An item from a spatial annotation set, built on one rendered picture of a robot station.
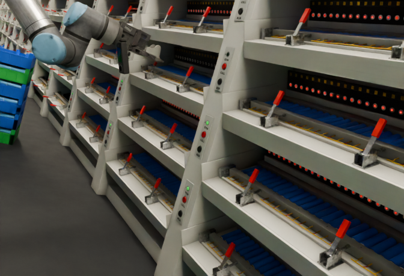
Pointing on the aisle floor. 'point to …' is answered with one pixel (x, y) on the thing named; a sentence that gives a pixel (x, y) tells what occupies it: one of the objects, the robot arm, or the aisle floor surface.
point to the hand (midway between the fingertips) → (159, 62)
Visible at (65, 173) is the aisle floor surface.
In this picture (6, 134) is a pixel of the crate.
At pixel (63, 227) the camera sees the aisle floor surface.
